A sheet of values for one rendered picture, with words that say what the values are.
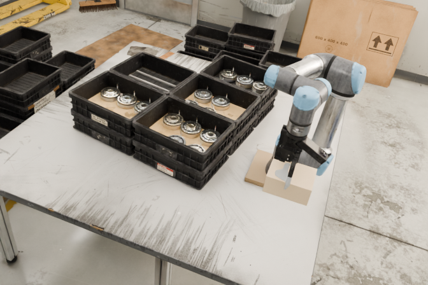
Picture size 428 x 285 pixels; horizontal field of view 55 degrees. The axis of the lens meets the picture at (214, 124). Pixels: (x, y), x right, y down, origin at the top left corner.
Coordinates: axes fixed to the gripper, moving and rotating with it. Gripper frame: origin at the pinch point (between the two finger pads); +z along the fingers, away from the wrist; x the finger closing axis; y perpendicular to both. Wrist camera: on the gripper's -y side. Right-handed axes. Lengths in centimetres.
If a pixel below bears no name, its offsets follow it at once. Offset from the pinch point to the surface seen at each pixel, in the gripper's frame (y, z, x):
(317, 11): 28, 52, -325
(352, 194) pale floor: -43, 110, -128
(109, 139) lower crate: 91, 34, -24
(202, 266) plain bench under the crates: 22.4, 39.5, 20.6
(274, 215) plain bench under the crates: 2.7, 39.7, -16.9
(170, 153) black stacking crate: 55, 25, -18
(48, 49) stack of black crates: 212, 60, -127
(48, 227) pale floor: 130, 109, -13
